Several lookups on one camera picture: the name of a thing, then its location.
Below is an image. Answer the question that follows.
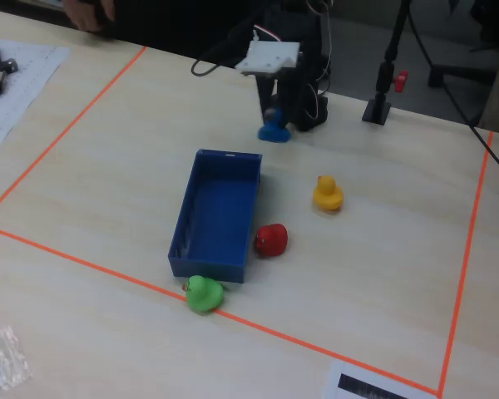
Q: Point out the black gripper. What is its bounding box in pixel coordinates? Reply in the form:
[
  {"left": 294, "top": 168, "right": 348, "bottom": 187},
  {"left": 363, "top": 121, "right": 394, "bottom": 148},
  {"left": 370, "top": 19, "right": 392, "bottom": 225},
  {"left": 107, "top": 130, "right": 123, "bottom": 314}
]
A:
[{"left": 255, "top": 52, "right": 315, "bottom": 126}]

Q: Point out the blue rubber duck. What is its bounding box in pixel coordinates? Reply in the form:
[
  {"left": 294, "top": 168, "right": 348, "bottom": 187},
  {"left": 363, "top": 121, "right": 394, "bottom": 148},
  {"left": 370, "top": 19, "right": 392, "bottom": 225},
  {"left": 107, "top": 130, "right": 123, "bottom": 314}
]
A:
[{"left": 257, "top": 106, "right": 293, "bottom": 144}]

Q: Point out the yellow rubber duck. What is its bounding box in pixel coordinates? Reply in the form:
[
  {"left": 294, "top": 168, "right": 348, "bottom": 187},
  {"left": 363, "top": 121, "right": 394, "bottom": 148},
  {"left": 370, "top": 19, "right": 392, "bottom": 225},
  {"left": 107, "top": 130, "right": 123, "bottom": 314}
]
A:
[{"left": 312, "top": 175, "right": 344, "bottom": 212}]

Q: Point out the red rubber duck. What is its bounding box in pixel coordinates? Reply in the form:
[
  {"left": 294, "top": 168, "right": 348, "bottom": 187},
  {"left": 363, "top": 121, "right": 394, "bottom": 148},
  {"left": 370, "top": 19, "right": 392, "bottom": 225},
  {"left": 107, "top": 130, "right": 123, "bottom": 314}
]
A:
[{"left": 253, "top": 223, "right": 289, "bottom": 258}]

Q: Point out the blue plastic box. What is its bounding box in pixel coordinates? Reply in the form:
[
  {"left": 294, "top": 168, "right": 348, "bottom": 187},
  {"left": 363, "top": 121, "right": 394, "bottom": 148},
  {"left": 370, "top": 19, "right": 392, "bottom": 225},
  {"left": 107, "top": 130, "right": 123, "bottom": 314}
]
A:
[{"left": 167, "top": 148, "right": 264, "bottom": 284}]

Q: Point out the green rubber duck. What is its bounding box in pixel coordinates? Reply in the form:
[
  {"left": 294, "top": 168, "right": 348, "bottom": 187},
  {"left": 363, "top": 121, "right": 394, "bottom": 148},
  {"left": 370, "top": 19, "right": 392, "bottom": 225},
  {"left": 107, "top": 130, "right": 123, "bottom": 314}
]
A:
[{"left": 182, "top": 274, "right": 225, "bottom": 315}]

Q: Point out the person's hand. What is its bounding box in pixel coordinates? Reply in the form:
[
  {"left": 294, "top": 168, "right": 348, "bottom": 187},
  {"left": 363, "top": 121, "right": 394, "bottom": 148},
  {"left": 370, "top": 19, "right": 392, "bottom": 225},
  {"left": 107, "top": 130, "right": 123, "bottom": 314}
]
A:
[{"left": 62, "top": 0, "right": 117, "bottom": 34}]

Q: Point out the red clamp knob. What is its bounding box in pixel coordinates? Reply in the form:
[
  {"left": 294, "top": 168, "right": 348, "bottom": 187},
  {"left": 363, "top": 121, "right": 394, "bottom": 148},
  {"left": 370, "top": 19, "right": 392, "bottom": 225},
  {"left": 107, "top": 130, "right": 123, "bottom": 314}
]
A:
[{"left": 392, "top": 70, "right": 410, "bottom": 94}]

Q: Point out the black chair base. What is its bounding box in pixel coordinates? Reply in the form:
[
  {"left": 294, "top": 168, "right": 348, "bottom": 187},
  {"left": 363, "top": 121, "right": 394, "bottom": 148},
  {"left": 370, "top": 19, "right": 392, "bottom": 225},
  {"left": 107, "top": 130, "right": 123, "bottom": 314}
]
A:
[{"left": 427, "top": 61, "right": 499, "bottom": 91}]

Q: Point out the orange tape strip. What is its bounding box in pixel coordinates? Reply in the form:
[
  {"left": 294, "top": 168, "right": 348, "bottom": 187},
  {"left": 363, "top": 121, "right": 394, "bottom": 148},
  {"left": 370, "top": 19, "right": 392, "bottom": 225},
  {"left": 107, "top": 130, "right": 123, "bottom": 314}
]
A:
[
  {"left": 437, "top": 130, "right": 495, "bottom": 398},
  {"left": 0, "top": 45, "right": 148, "bottom": 222},
  {"left": 0, "top": 223, "right": 441, "bottom": 397}
]

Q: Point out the white printed grid sheet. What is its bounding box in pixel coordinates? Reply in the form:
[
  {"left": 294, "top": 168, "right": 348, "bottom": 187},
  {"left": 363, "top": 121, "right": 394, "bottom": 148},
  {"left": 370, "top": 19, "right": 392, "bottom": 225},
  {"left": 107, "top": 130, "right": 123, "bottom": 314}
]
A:
[{"left": 0, "top": 39, "right": 72, "bottom": 147}]

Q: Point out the white paper with black print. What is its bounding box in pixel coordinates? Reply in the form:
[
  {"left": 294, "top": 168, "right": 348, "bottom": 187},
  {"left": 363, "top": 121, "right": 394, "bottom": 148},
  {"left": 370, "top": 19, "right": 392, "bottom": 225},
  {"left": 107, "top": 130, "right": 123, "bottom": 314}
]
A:
[{"left": 320, "top": 358, "right": 440, "bottom": 399}]

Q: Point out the clear plastic bag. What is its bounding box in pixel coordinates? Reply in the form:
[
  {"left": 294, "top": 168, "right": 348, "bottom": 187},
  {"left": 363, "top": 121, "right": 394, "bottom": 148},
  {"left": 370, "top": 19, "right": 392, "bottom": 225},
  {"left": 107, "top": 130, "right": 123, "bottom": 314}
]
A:
[{"left": 0, "top": 325, "right": 34, "bottom": 399}]

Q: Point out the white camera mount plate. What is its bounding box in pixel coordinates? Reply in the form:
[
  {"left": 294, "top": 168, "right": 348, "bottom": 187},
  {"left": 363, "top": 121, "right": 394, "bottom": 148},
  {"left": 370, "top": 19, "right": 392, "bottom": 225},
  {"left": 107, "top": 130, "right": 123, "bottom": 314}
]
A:
[{"left": 234, "top": 39, "right": 301, "bottom": 76}]

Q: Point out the white and red wire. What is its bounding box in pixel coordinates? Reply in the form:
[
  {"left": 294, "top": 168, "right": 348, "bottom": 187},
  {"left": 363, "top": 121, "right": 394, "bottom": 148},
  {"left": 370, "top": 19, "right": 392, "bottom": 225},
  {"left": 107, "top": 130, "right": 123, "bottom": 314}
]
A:
[{"left": 252, "top": 24, "right": 284, "bottom": 44}]

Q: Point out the black looped cable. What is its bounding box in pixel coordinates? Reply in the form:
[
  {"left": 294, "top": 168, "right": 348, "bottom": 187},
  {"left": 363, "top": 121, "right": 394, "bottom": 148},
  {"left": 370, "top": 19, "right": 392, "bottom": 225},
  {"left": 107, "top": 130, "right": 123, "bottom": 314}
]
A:
[{"left": 190, "top": 11, "right": 271, "bottom": 77}]

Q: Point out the black camera stand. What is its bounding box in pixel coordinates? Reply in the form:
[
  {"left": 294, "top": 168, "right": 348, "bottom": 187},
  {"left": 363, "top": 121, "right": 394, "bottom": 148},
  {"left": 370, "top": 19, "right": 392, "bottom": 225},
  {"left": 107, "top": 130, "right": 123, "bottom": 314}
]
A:
[{"left": 361, "top": 0, "right": 413, "bottom": 126}]

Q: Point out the long black cable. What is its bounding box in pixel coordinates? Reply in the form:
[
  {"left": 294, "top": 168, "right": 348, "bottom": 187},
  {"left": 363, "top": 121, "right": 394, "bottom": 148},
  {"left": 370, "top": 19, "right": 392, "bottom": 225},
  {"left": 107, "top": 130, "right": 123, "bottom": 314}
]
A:
[{"left": 406, "top": 6, "right": 499, "bottom": 185}]

